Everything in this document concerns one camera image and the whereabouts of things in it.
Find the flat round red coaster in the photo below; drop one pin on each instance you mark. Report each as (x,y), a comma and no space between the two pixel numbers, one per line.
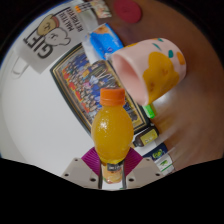
(127,10)

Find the blue tissue pack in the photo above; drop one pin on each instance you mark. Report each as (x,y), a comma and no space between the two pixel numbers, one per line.
(105,41)

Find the dark blue pump bottle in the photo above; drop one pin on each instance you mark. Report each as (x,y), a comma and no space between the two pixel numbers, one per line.
(156,152)

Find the green soap bar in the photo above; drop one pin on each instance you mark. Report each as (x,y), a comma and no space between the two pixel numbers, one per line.
(150,111)

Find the dark bottle with yellow label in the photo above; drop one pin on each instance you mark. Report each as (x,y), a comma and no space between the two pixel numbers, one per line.
(146,136)

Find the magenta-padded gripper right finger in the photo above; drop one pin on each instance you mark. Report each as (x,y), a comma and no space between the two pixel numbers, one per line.
(143,171)

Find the pink mug with yellow print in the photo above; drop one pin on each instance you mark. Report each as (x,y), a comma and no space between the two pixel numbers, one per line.
(160,70)

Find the white gift bag with dogs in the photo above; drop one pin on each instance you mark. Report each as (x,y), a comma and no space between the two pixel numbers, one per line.
(50,36)

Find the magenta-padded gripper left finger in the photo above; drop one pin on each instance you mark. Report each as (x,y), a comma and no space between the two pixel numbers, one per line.
(80,173)

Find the white shampoo bottle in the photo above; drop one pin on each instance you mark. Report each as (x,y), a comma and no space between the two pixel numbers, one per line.
(165,165)

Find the orange puzzle cube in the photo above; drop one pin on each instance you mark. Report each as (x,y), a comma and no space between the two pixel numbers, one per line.
(78,8)

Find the framed group photo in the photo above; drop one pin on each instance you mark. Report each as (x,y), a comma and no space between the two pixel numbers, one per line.
(83,83)

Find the small snack packet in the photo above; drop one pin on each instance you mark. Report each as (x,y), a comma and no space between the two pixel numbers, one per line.
(100,9)

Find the orange juice bottle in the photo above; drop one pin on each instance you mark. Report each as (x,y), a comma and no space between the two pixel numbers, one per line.
(112,133)

